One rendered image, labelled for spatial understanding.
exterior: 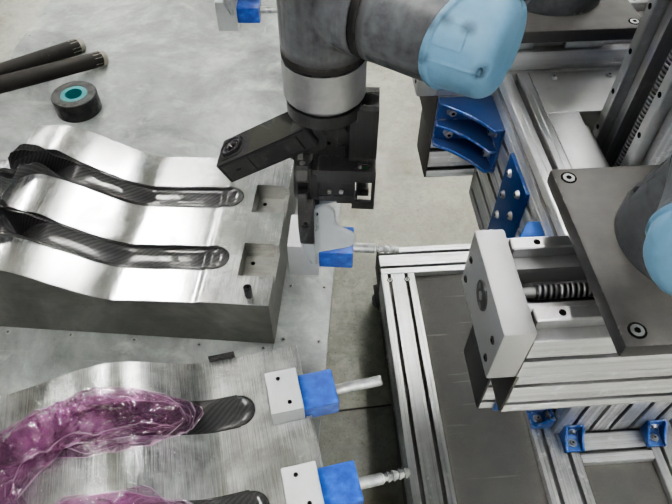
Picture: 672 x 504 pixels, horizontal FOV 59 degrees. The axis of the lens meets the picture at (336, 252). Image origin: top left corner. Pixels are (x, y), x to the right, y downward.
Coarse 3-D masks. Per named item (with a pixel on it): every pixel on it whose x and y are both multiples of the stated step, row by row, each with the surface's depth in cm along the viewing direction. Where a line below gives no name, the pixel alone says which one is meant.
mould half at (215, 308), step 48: (48, 144) 83; (96, 144) 85; (48, 192) 77; (96, 192) 81; (0, 240) 72; (144, 240) 78; (192, 240) 78; (240, 240) 77; (0, 288) 72; (48, 288) 71; (96, 288) 73; (144, 288) 73; (192, 288) 73; (240, 288) 73; (192, 336) 78; (240, 336) 77
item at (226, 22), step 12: (216, 0) 103; (240, 0) 106; (252, 0) 106; (216, 12) 104; (228, 12) 104; (240, 12) 104; (252, 12) 104; (264, 12) 106; (276, 12) 106; (228, 24) 106
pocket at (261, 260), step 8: (248, 248) 78; (256, 248) 78; (264, 248) 78; (272, 248) 78; (248, 256) 79; (256, 256) 79; (264, 256) 79; (272, 256) 79; (240, 264) 75; (248, 264) 78; (256, 264) 78; (264, 264) 78; (272, 264) 78; (240, 272) 76; (248, 272) 78; (256, 272) 78; (264, 272) 78; (272, 272) 76
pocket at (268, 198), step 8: (256, 192) 84; (264, 192) 85; (272, 192) 85; (280, 192) 85; (288, 192) 84; (256, 200) 84; (264, 200) 86; (272, 200) 86; (280, 200) 86; (288, 200) 84; (256, 208) 84; (264, 208) 85; (272, 208) 85; (280, 208) 85
